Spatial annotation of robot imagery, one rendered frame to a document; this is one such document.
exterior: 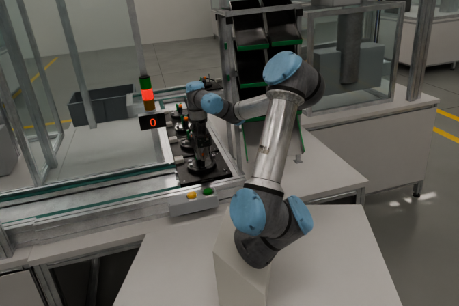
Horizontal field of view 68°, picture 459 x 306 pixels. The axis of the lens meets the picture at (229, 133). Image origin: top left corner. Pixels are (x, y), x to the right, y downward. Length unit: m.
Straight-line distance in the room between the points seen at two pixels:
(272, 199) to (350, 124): 1.66
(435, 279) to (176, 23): 10.73
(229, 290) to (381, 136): 1.89
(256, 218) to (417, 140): 2.20
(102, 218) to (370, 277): 1.04
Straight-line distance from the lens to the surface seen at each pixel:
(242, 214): 0.94
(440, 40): 6.86
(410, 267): 2.64
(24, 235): 1.66
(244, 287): 1.12
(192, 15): 12.10
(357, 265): 1.33
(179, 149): 1.87
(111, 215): 1.55
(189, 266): 1.33
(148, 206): 1.53
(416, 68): 2.77
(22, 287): 1.73
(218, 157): 1.73
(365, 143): 2.67
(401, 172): 3.02
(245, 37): 1.54
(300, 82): 1.02
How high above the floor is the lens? 1.79
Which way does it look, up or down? 24 degrees down
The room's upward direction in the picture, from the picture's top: 5 degrees counter-clockwise
